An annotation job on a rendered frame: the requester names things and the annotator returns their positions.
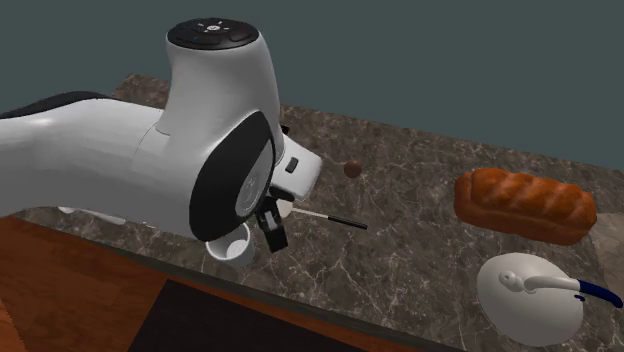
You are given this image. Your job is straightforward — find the white round plate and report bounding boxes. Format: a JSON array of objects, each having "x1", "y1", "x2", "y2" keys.
[{"x1": 476, "y1": 251, "x2": 585, "y2": 348}]

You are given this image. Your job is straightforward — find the small brown ball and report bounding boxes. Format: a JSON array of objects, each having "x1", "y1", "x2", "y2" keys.
[{"x1": 342, "y1": 159, "x2": 363, "y2": 180}]

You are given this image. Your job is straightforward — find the white spoon with black handle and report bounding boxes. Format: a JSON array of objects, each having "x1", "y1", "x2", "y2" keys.
[{"x1": 277, "y1": 199, "x2": 370, "y2": 231}]

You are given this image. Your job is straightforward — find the white cup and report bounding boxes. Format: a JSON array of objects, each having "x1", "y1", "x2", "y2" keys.
[{"x1": 204, "y1": 222, "x2": 256, "y2": 268}]

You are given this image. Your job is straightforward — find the brown bread loaf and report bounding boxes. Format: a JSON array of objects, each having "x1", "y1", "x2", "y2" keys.
[{"x1": 453, "y1": 167, "x2": 599, "y2": 247}]

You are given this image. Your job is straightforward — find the white blue-handled pizza cutter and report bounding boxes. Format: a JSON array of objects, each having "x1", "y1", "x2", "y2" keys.
[{"x1": 498, "y1": 269, "x2": 624, "y2": 310}]

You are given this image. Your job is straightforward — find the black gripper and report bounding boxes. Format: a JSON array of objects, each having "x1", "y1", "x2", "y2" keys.
[{"x1": 255, "y1": 186, "x2": 297, "y2": 255}]

